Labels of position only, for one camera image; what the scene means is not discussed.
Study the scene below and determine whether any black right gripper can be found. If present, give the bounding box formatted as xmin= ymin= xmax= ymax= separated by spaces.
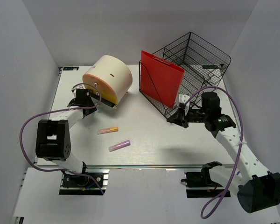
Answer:
xmin=167 ymin=106 xmax=208 ymax=128

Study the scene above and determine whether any peach top drawer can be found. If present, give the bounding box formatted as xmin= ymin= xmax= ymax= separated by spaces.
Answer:
xmin=82 ymin=74 xmax=114 ymax=91

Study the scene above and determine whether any yellow bottom drawer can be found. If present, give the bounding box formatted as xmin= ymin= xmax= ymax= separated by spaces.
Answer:
xmin=89 ymin=87 xmax=118 ymax=104

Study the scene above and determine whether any cream semicircular drawer box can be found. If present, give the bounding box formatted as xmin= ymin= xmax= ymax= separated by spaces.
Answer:
xmin=84 ymin=55 xmax=133 ymax=105

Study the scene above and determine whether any orange capped pink tube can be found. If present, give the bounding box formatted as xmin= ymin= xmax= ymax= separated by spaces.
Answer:
xmin=97 ymin=126 xmax=119 ymax=135

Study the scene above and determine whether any red file folder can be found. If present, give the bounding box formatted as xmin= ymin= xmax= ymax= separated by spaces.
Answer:
xmin=140 ymin=51 xmax=185 ymax=108

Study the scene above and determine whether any purple tube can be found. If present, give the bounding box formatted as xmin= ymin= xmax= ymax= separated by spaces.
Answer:
xmin=109 ymin=140 xmax=131 ymax=152

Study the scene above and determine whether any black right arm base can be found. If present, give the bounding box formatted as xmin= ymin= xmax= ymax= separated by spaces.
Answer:
xmin=181 ymin=161 xmax=224 ymax=198

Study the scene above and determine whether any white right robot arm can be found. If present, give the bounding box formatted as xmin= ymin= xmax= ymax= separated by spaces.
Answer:
xmin=167 ymin=92 xmax=280 ymax=213

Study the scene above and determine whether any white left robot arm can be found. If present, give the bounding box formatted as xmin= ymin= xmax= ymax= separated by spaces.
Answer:
xmin=35 ymin=89 xmax=97 ymax=186

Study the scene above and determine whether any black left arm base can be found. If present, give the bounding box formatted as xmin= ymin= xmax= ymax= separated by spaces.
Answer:
xmin=59 ymin=165 xmax=109 ymax=196

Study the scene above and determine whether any black label sticker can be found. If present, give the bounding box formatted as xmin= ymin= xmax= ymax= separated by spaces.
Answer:
xmin=63 ymin=67 xmax=79 ymax=71

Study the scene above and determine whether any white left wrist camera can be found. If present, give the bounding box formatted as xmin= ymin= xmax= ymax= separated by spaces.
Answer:
xmin=71 ymin=85 xmax=84 ymax=92

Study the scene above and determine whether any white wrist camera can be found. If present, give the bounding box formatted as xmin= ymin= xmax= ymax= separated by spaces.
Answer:
xmin=71 ymin=85 xmax=84 ymax=92
xmin=175 ymin=93 xmax=190 ymax=109

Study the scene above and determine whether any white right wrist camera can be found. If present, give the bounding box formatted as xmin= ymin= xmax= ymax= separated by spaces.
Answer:
xmin=175 ymin=93 xmax=190 ymax=109

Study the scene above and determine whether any black wire mesh organizer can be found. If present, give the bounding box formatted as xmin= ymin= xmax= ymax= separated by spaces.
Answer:
xmin=139 ymin=32 xmax=231 ymax=119

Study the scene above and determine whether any aluminium front rail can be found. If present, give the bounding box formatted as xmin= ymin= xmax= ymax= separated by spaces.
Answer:
xmin=84 ymin=164 xmax=238 ymax=169

